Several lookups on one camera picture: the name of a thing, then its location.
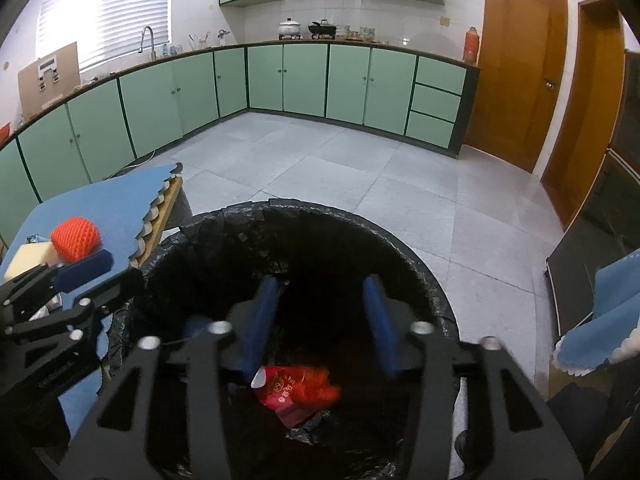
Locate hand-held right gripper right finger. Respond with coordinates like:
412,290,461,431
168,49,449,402
362,275,586,480

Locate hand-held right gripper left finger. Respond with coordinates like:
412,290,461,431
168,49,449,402
59,275,281,480

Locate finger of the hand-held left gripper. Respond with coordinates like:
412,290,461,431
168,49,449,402
0,249,113,322
9,269,146,347

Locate orange scrub brush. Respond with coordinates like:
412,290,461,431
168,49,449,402
50,217,104,264

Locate pale yellow sponge block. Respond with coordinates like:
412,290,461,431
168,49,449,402
4,241,64,284

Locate red printed packet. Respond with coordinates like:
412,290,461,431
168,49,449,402
251,366,332,429

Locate black-bagged trash bin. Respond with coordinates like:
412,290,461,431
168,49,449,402
107,199,460,480

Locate red foam fruit net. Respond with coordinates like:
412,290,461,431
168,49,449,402
292,367,344,407

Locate blue scalloped table mat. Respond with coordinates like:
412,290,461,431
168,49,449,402
0,162,185,436

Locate wooden table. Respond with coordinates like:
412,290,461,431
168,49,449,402
131,174,184,269

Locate labelled cardboard box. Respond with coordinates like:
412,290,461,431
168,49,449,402
17,41,81,119

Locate blue and white cloth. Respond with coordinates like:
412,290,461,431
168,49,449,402
552,247,640,379

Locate steel kitchen faucet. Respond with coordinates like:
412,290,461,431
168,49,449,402
138,25,156,62

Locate green base kitchen cabinets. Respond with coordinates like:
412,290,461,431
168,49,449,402
0,42,482,247

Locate white window blinds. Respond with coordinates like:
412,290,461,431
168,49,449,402
37,0,172,74

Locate black glass-front cabinet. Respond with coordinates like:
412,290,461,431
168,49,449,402
545,50,640,357

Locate plain wooden door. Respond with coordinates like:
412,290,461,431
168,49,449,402
540,0,629,232

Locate red thermos flask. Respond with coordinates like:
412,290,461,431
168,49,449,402
462,26,480,65

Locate black wok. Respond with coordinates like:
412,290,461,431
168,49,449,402
307,19,337,40

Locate white floor cable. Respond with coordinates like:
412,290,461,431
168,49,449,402
106,149,157,182

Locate wooden door with handle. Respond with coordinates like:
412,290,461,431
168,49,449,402
464,0,571,174

